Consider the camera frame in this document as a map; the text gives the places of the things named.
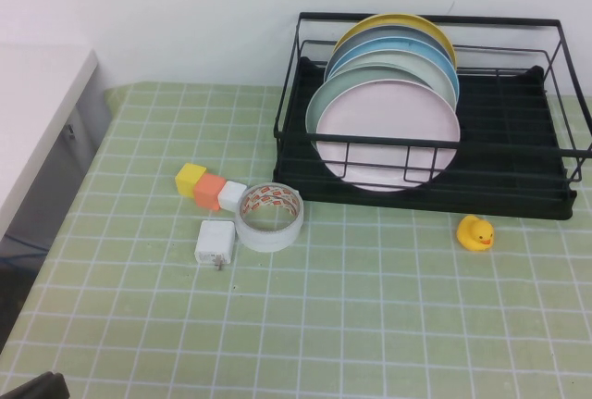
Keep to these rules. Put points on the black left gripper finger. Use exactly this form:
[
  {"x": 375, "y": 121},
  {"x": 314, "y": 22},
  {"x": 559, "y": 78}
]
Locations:
[
  {"x": 60, "y": 387},
  {"x": 32, "y": 390}
]

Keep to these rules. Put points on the pink plate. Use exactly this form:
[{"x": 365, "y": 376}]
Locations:
[{"x": 388, "y": 116}]

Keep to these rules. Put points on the mint green plate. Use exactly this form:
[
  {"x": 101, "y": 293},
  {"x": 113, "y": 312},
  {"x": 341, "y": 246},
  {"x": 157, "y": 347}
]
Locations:
[{"x": 313, "y": 112}]

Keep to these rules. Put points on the grey plate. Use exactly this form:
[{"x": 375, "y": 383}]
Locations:
[{"x": 351, "y": 42}]

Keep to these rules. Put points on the pale off-white plate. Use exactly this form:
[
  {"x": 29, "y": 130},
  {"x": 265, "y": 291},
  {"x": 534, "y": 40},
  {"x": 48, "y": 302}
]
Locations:
[{"x": 393, "y": 57}]

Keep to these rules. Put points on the light blue plate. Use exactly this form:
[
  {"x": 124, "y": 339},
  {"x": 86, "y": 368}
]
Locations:
[{"x": 393, "y": 44}]

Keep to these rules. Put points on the yellow plate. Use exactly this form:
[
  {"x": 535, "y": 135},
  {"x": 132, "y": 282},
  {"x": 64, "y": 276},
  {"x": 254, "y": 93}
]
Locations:
[{"x": 393, "y": 19}]

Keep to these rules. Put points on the white power adapter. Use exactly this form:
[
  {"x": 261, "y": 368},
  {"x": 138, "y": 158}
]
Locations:
[{"x": 213, "y": 241}]

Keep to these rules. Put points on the yellow foam block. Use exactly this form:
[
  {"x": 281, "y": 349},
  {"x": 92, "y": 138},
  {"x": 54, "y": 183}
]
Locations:
[{"x": 189, "y": 177}]

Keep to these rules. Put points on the orange foam block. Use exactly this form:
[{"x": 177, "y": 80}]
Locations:
[{"x": 208, "y": 188}]

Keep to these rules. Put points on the white double-sided tape roll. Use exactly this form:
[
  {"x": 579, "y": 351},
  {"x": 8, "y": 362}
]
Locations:
[{"x": 259, "y": 239}]

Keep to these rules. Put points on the white foam block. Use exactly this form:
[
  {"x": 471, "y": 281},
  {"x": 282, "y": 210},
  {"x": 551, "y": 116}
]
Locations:
[{"x": 231, "y": 195}]

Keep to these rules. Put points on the green checkered tablecloth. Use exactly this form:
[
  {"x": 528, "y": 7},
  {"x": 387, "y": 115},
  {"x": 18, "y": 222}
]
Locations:
[{"x": 324, "y": 302}]

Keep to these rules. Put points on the white side table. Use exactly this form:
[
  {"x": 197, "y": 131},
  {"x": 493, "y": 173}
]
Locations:
[{"x": 32, "y": 107}]

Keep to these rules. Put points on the yellow rubber duck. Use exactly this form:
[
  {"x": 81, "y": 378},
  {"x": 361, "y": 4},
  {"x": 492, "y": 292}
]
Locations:
[{"x": 472, "y": 232}]

